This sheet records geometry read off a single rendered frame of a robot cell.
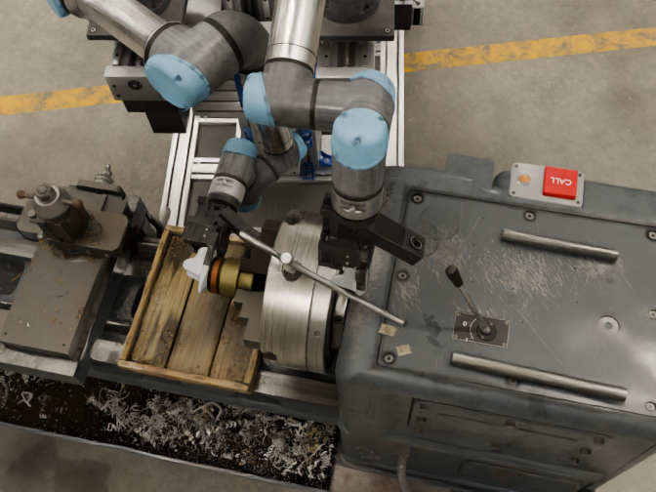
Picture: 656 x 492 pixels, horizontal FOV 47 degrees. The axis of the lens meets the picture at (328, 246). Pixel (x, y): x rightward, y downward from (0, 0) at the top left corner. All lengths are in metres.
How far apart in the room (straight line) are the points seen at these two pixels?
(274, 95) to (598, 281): 0.65
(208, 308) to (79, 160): 1.55
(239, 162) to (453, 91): 1.68
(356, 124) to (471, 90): 2.20
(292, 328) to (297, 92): 0.47
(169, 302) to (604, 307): 0.95
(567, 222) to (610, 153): 1.71
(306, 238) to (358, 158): 0.42
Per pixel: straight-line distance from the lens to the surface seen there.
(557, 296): 1.35
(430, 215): 1.39
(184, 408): 2.01
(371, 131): 0.99
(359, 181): 1.02
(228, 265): 1.51
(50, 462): 2.70
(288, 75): 1.11
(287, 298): 1.36
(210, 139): 2.81
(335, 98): 1.08
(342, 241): 1.14
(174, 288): 1.77
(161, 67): 1.41
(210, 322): 1.72
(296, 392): 1.66
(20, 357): 1.78
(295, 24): 1.14
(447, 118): 3.08
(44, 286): 1.78
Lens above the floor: 2.46
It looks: 63 degrees down
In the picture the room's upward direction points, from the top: 6 degrees counter-clockwise
